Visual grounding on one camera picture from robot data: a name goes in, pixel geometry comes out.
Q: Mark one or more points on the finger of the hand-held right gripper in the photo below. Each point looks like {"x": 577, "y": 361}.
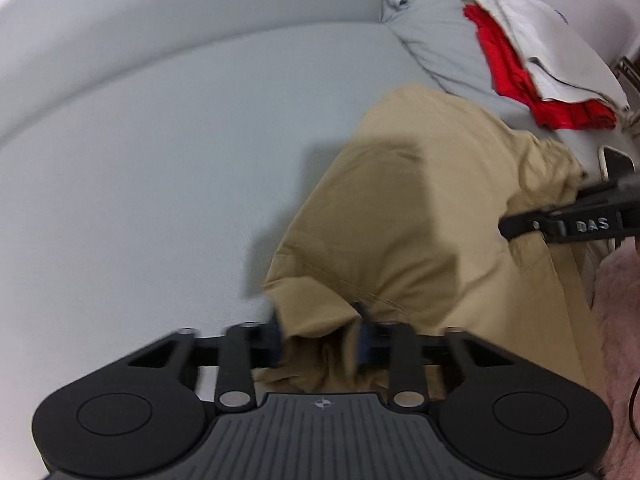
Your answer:
{"x": 525, "y": 226}

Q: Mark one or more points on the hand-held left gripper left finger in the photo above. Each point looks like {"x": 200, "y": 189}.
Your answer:
{"x": 273, "y": 342}

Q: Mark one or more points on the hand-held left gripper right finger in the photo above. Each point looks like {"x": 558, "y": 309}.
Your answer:
{"x": 362, "y": 340}

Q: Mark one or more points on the khaki pants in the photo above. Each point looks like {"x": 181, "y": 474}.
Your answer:
{"x": 425, "y": 210}

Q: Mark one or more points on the smartphone with light case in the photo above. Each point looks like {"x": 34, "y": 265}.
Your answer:
{"x": 617, "y": 162}

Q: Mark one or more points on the pink fluffy fleece cloth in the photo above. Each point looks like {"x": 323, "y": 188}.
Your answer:
{"x": 620, "y": 320}

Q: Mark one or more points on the red garment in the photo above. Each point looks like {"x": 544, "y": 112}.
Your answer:
{"x": 505, "y": 65}

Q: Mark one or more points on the white garment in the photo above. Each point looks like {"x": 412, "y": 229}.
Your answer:
{"x": 550, "y": 45}

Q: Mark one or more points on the grey sofa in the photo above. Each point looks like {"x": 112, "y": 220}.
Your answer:
{"x": 150, "y": 160}

